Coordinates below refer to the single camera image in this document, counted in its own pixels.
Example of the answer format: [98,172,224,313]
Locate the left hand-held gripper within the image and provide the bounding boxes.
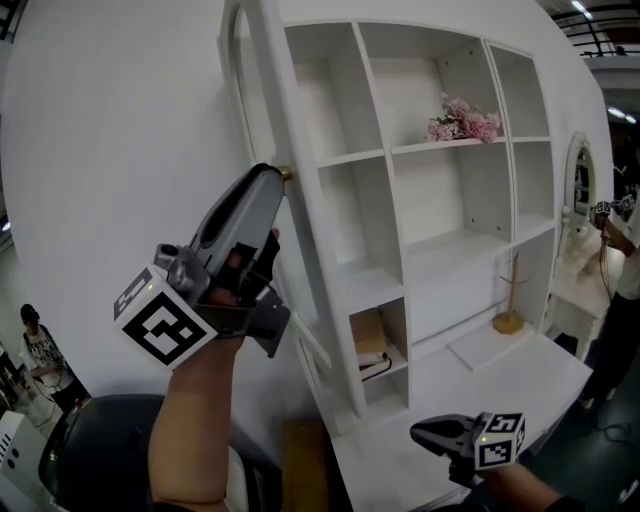
[112,163,292,371]

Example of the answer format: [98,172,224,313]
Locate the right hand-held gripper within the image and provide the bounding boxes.
[410,410,528,489]

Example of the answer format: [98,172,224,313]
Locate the white cabinet door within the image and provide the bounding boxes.
[217,0,336,426]

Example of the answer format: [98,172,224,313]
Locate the white wooden shelving unit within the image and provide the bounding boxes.
[277,19,562,436]

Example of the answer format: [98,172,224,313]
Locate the person's right forearm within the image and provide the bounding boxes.
[469,462,562,512]

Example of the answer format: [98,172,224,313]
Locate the person's left forearm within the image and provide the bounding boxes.
[149,332,247,506]

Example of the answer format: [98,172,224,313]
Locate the white desk with drawers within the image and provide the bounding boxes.
[329,324,595,512]

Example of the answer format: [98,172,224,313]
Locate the person's left hand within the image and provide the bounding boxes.
[207,248,248,306]

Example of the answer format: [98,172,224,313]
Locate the dark red book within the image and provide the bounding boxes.
[358,349,394,384]

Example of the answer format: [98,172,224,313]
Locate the wooden mug tree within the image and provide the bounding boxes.
[492,252,533,335]

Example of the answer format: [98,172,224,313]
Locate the brown cardboard box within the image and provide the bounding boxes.
[282,418,334,512]

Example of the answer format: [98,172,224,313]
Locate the white ornate vanity table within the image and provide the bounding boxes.
[542,224,614,362]

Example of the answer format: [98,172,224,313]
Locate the pink flower bouquet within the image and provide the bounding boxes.
[426,91,503,144]

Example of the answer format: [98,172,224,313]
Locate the white robot with black top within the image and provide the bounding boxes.
[37,392,281,512]

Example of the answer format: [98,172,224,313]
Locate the white kiosk machine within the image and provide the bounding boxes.
[0,410,51,512]

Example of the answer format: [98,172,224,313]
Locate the black metal railing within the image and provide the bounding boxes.
[549,0,640,57]

